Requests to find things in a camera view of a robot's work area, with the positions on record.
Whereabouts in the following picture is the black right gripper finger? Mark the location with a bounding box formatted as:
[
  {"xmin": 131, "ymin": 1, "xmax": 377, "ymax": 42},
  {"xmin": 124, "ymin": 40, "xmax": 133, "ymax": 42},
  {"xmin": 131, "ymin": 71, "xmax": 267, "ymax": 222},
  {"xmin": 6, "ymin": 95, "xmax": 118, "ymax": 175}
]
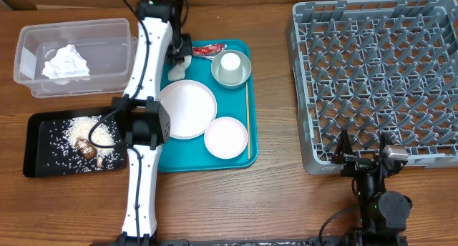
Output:
[
  {"xmin": 331, "ymin": 129, "xmax": 354, "ymax": 164},
  {"xmin": 379, "ymin": 132, "xmax": 394, "ymax": 157}
]

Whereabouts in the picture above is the white napkin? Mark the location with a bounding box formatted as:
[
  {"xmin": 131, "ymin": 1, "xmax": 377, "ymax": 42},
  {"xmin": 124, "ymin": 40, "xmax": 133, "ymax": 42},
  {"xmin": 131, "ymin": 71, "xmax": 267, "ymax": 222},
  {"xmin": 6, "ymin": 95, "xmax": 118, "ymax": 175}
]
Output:
[
  {"xmin": 42, "ymin": 44, "xmax": 89, "ymax": 85},
  {"xmin": 167, "ymin": 55, "xmax": 192, "ymax": 82}
]

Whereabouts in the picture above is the red foil wrapper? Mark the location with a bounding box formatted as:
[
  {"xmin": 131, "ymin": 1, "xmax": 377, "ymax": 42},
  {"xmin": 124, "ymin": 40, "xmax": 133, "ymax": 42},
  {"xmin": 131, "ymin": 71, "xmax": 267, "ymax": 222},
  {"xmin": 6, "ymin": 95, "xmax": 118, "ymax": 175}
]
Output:
[{"xmin": 193, "ymin": 43, "xmax": 227, "ymax": 60}]

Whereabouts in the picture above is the large white plate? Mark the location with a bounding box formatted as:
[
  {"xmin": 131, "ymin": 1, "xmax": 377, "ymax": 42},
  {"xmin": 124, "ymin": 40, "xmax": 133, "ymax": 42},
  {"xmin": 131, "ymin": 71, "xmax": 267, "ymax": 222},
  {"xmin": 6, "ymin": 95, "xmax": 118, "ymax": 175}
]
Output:
[{"xmin": 160, "ymin": 79, "xmax": 218, "ymax": 139}]

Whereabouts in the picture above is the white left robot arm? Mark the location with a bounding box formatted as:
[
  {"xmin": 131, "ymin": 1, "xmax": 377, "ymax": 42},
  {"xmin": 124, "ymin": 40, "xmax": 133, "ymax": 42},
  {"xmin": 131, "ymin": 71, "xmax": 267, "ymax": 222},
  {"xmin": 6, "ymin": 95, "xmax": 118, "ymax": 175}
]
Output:
[{"xmin": 112, "ymin": 0, "xmax": 193, "ymax": 245}]

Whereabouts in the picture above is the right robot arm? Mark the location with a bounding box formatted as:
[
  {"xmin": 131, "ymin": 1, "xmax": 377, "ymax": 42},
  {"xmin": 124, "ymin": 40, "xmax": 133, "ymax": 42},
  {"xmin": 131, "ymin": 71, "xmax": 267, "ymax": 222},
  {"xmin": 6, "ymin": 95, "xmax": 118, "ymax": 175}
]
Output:
[{"xmin": 325, "ymin": 129, "xmax": 412, "ymax": 246}]

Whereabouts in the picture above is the clear plastic waste bin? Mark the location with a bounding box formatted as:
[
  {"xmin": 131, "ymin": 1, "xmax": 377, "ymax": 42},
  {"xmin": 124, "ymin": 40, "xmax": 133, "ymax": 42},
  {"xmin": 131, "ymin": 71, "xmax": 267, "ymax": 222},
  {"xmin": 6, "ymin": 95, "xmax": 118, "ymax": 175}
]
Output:
[{"xmin": 14, "ymin": 19, "xmax": 137, "ymax": 98}]

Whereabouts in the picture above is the grey dishwasher rack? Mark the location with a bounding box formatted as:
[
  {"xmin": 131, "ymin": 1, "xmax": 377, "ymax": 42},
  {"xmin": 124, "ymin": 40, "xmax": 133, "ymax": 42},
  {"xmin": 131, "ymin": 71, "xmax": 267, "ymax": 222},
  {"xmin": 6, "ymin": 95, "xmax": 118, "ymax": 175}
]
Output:
[{"xmin": 286, "ymin": 0, "xmax": 457, "ymax": 174}]

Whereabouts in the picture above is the black food waste tray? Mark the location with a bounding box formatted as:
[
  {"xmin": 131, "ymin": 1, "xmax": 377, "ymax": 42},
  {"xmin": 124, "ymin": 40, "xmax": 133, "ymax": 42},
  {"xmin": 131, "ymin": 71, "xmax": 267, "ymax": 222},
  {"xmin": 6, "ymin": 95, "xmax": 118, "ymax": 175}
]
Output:
[{"xmin": 23, "ymin": 107, "xmax": 127, "ymax": 177}]

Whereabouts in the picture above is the teal serving tray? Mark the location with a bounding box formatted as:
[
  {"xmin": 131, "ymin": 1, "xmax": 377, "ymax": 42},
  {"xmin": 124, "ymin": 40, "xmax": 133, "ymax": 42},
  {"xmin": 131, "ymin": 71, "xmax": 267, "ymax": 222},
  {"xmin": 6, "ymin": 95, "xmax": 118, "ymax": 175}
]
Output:
[{"xmin": 158, "ymin": 56, "xmax": 258, "ymax": 172}]

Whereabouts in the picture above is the white paper cup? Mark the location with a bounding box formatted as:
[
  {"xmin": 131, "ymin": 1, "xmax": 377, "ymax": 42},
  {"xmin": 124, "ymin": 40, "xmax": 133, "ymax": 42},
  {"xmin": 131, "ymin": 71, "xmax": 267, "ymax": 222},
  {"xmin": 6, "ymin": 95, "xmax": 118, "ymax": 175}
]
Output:
[{"xmin": 219, "ymin": 52, "xmax": 243, "ymax": 84}]

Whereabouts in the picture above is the grey bowl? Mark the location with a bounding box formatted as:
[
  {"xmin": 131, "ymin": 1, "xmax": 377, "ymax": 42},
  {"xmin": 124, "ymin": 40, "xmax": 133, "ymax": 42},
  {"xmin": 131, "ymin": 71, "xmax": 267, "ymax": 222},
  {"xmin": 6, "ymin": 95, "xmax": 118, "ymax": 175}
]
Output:
[{"xmin": 210, "ymin": 50, "xmax": 252, "ymax": 89}]

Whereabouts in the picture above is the wooden chopstick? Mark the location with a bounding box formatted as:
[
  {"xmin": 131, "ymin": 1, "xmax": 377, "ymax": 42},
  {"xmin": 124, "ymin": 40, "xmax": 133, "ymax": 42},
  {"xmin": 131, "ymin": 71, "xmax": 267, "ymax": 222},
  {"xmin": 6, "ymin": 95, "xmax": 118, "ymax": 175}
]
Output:
[{"xmin": 245, "ymin": 81, "xmax": 251, "ymax": 159}]

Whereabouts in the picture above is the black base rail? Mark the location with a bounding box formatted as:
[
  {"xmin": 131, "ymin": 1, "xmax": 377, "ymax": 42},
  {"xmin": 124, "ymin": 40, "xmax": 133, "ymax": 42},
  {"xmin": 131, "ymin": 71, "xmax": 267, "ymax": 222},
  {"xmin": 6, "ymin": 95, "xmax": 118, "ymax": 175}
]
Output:
[{"xmin": 157, "ymin": 235, "xmax": 359, "ymax": 246}]

